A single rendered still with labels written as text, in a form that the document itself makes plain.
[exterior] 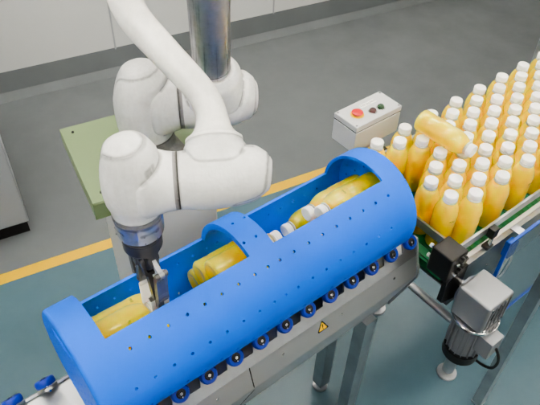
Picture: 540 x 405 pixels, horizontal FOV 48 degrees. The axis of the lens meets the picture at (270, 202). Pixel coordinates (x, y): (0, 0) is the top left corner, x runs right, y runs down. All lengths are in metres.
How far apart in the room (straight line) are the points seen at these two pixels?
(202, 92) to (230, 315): 0.47
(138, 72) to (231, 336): 0.74
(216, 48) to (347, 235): 0.55
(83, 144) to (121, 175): 0.91
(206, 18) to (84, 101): 2.58
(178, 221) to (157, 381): 0.73
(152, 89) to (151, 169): 0.67
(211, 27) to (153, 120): 0.35
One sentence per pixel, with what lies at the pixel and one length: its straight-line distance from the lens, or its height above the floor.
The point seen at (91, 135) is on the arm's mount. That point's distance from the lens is 1.93.
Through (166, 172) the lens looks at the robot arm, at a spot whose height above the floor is 1.55.
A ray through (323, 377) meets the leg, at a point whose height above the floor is 0.12.
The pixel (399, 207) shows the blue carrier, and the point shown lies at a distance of 1.53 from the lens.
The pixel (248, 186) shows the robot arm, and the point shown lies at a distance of 1.02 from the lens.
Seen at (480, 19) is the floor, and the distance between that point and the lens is 5.13.
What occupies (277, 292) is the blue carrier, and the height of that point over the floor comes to 1.16.
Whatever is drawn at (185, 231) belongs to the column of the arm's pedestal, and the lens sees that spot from 1.92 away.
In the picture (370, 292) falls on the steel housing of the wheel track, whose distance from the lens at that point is 1.71.
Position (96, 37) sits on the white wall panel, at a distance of 4.11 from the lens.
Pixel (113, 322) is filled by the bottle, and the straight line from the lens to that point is 1.29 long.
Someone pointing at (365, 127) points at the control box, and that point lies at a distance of 1.90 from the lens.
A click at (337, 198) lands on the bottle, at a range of 1.52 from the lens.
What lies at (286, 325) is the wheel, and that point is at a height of 0.97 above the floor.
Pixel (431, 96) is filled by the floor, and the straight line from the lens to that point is 4.10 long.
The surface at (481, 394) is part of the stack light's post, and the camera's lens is 2.58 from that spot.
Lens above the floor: 2.22
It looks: 44 degrees down
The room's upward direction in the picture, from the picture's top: 2 degrees clockwise
